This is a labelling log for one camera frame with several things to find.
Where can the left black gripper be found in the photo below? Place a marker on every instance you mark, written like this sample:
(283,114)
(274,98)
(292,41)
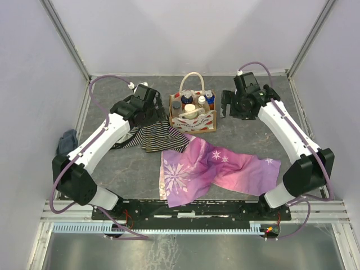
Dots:
(159,115)

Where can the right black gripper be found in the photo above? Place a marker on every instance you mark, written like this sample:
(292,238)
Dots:
(226,99)

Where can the orange bottle bright blue pump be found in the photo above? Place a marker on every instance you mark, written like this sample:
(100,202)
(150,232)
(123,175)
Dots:
(209,96)

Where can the clear amber bottle white cap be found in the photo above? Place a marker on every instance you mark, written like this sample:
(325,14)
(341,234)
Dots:
(202,103)

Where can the black white striped cloth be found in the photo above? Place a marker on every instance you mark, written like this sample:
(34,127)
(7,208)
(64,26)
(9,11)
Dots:
(154,138)

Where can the watermelon canvas tote bag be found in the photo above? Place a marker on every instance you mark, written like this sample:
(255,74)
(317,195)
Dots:
(205,122)

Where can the green bottle cream cap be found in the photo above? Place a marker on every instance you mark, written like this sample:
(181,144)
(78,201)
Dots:
(190,111)

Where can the orange bottle dark blue pump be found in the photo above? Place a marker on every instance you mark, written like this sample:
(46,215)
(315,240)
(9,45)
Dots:
(186,98)

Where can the pink purple snowflake cloth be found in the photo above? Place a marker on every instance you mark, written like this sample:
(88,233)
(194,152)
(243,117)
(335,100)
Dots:
(188,175)

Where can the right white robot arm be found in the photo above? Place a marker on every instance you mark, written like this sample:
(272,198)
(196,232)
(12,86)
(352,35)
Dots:
(311,166)

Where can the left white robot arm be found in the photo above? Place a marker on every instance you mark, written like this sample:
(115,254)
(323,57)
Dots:
(72,173)

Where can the blue grey crumpled cloth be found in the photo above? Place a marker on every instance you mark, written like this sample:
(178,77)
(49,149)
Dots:
(67,143)

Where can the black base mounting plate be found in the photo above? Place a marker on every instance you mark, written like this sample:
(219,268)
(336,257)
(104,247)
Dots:
(199,214)

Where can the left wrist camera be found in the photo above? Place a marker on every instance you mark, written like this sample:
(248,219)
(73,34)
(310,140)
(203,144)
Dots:
(134,87)

